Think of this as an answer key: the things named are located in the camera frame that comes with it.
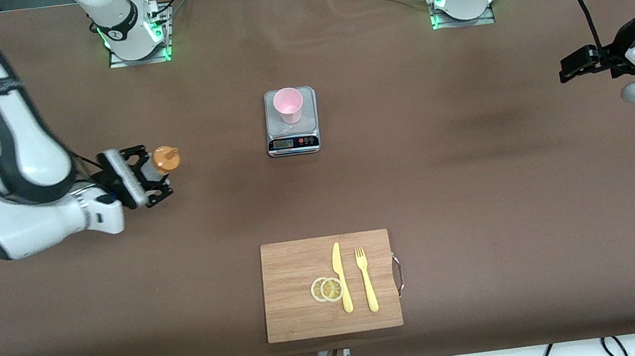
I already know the translucent sauce bottle orange cap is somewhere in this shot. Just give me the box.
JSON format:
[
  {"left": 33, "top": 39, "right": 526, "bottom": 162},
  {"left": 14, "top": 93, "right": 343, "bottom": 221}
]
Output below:
[{"left": 137, "top": 144, "right": 184, "bottom": 188}]

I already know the pink plastic cup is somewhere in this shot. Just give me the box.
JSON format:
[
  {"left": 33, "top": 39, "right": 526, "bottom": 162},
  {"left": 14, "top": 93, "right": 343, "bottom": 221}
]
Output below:
[{"left": 271, "top": 85, "right": 307, "bottom": 127}]

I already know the silver digital kitchen scale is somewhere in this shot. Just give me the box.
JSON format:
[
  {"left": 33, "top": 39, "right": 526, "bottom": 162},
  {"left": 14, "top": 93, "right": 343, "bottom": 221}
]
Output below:
[{"left": 260, "top": 84, "right": 324, "bottom": 160}]

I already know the wooden cutting board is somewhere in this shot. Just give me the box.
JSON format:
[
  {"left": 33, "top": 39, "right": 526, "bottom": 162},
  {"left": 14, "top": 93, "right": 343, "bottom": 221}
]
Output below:
[{"left": 254, "top": 227, "right": 405, "bottom": 345}]

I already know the lemon slice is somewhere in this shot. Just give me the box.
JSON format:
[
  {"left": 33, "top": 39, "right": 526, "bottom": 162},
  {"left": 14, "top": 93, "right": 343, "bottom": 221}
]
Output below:
[
  {"left": 319, "top": 276, "right": 345, "bottom": 304},
  {"left": 309, "top": 277, "right": 332, "bottom": 304}
]

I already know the yellow plastic knife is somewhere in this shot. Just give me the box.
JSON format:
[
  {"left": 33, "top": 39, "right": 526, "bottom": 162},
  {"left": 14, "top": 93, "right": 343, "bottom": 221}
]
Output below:
[{"left": 329, "top": 241, "right": 355, "bottom": 315}]

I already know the brown table cover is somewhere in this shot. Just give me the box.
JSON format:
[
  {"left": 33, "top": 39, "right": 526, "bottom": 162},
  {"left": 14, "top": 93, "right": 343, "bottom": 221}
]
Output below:
[{"left": 0, "top": 0, "right": 635, "bottom": 356}]

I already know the yellow plastic fork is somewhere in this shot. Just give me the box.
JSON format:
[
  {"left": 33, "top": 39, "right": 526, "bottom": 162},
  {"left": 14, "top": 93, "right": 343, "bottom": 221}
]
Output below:
[{"left": 354, "top": 245, "right": 380, "bottom": 314}]

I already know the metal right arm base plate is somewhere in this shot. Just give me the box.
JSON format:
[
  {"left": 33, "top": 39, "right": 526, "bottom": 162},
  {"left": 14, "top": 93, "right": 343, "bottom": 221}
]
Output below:
[{"left": 102, "top": 4, "right": 175, "bottom": 70}]

